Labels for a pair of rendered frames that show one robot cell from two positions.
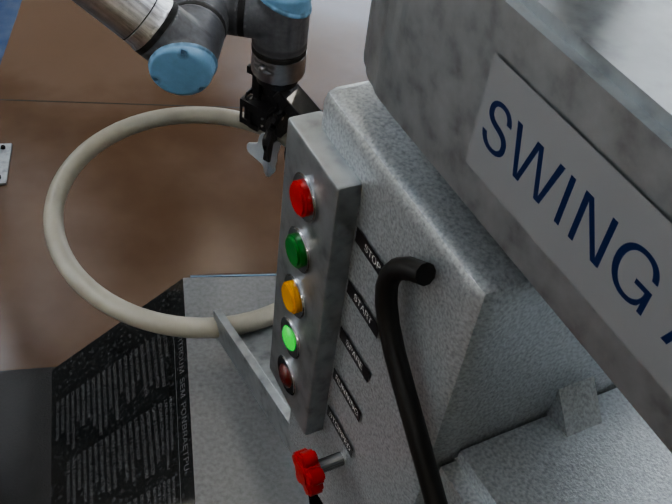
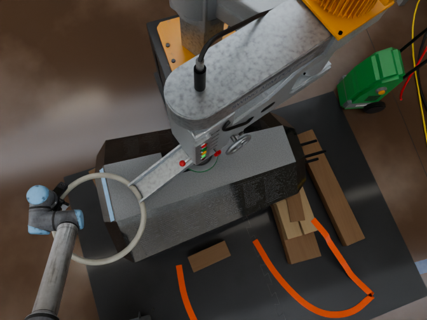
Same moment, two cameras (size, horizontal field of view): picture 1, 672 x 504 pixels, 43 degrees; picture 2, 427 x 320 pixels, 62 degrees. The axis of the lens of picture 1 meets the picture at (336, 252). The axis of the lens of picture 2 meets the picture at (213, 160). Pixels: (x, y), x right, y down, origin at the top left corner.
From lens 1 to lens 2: 1.16 m
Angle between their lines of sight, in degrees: 50
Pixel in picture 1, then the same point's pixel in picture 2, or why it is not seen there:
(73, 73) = not seen: outside the picture
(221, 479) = (178, 193)
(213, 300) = (123, 210)
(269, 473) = (175, 183)
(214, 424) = (164, 199)
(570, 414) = not seen: hidden behind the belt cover
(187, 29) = (70, 217)
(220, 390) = (153, 200)
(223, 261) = (32, 249)
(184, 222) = (11, 271)
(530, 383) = not seen: hidden behind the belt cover
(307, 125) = (197, 143)
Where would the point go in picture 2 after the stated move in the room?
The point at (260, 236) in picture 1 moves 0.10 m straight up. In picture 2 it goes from (15, 238) to (8, 237)
